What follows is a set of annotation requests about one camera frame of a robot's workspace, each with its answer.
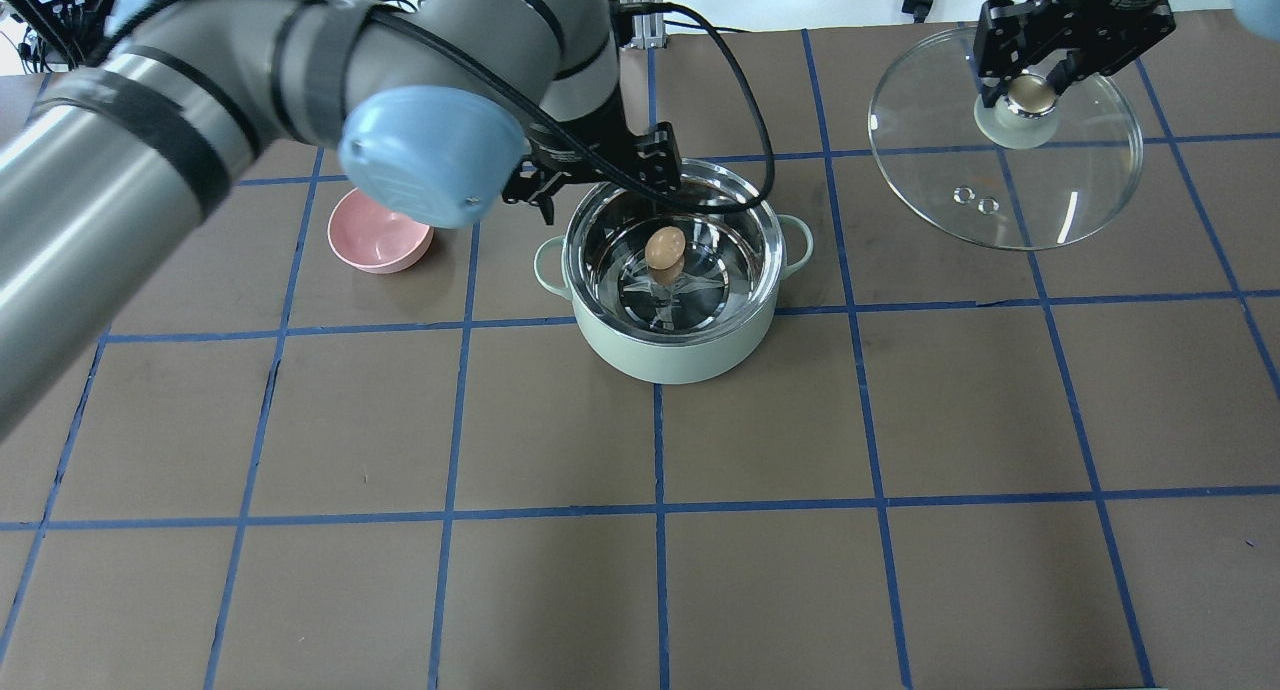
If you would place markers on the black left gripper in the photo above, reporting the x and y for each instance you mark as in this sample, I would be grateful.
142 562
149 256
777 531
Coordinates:
583 165

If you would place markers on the brown egg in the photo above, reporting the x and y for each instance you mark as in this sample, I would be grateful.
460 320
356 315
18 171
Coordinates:
664 251

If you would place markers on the glass pot lid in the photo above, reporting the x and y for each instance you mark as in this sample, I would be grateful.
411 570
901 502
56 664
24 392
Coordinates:
1033 171

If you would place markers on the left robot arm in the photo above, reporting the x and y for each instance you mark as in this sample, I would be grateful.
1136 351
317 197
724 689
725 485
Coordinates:
436 113

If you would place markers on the mint green pot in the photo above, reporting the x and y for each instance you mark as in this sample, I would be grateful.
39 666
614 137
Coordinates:
686 327

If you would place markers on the pink bowl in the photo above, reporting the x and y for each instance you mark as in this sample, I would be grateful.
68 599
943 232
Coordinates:
370 238

